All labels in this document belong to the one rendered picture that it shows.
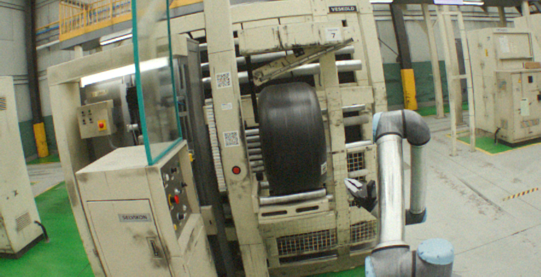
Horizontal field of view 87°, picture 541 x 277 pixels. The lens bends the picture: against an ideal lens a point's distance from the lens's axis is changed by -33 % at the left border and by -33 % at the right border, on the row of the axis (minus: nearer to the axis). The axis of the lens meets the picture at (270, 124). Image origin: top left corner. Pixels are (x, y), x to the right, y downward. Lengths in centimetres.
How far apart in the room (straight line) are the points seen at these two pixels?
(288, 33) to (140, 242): 143
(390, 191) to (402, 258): 28
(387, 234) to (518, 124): 511
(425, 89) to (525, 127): 633
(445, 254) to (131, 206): 115
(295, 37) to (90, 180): 141
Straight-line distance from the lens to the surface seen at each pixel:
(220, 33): 202
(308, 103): 189
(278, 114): 186
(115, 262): 162
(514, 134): 625
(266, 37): 227
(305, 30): 228
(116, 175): 145
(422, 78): 1202
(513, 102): 617
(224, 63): 201
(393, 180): 143
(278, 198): 202
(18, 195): 453
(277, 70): 239
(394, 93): 1169
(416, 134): 156
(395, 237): 136
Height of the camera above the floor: 153
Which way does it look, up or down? 8 degrees down
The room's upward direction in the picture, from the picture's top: 8 degrees counter-clockwise
